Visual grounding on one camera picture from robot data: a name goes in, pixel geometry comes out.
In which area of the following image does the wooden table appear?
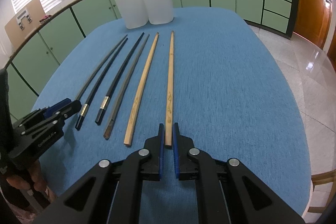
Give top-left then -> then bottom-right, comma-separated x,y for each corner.
307,172 -> 332,214

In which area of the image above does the blue table mat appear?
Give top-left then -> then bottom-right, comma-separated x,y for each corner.
31,7 -> 313,224

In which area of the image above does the person's left hand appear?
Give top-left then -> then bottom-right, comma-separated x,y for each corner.
6,159 -> 57,206

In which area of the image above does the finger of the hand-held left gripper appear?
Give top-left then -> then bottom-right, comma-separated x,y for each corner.
51,100 -> 82,123
42,98 -> 73,117

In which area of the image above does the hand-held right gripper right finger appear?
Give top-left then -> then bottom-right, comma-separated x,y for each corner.
173,123 -> 306,224

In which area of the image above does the grey chopstick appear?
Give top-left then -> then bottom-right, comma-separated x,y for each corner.
75,34 -> 128,101
103,34 -> 150,140

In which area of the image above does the white utensil holder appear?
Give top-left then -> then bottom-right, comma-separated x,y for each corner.
112,0 -> 174,29

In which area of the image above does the wooden chopstick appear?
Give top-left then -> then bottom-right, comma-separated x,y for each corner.
123,32 -> 160,147
164,30 -> 175,149

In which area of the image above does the dark blue chopstick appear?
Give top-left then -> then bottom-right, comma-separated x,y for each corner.
95,32 -> 145,125
75,38 -> 129,131

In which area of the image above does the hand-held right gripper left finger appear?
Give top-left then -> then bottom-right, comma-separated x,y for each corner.
34,123 -> 165,224

